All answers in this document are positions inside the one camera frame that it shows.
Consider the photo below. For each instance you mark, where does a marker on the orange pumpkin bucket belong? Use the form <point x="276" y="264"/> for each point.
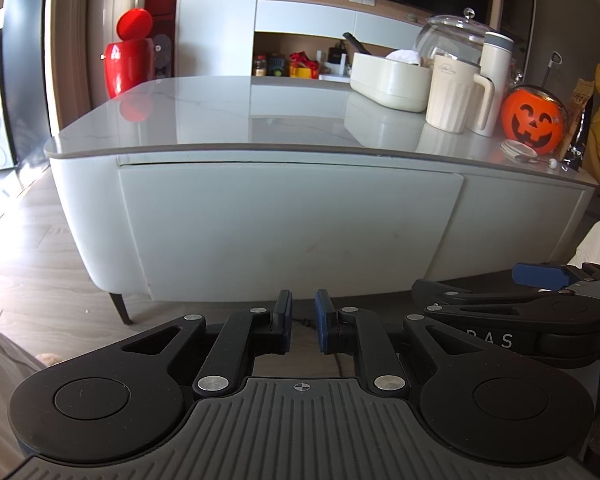
<point x="534" y="117"/>

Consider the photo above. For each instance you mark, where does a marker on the white wall shelf unit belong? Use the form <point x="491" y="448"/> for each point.
<point x="216" y="37"/>

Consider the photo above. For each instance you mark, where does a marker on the white marble-top cabinet table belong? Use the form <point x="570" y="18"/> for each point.
<point x="230" y="189"/>

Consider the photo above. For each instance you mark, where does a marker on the small spice jar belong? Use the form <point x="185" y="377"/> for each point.
<point x="260" y="65"/>

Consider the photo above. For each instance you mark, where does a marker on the red yellow toy truck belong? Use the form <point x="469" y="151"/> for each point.
<point x="301" y="66"/>

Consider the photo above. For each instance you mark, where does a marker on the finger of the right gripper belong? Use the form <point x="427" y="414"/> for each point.
<point x="443" y="303"/>
<point x="554" y="277"/>

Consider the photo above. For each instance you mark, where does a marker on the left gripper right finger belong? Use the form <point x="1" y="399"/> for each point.
<point x="359" y="333"/>

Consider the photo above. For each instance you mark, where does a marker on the white tall thermos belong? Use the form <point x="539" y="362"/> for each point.
<point x="494" y="64"/>

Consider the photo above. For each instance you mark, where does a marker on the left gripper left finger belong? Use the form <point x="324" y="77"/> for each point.
<point x="241" y="340"/>

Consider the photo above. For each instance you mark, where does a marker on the cream ribbed mug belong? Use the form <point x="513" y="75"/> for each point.
<point x="452" y="84"/>

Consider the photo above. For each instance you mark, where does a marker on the red trash bin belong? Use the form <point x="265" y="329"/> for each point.
<point x="131" y="60"/>

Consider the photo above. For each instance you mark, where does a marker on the white oval tissue box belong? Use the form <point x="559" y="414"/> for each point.
<point x="389" y="83"/>

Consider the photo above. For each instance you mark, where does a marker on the glass jar with nuts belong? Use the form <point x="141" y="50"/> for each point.
<point x="458" y="37"/>

